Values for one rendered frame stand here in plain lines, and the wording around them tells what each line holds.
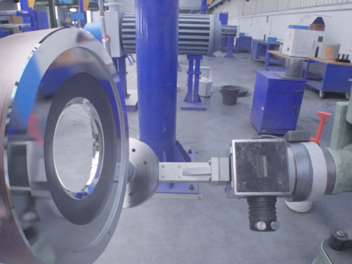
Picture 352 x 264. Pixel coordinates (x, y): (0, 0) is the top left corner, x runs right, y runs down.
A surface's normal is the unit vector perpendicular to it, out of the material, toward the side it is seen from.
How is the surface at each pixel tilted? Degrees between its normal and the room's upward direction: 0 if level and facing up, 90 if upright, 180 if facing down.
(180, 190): 0
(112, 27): 90
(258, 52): 90
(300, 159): 36
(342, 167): 50
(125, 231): 0
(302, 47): 90
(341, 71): 90
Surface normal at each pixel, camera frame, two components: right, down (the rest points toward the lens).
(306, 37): -0.03, 0.41
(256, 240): 0.02, -0.91
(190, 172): -0.53, -0.25
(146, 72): -0.45, 0.36
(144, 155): -0.12, -0.29
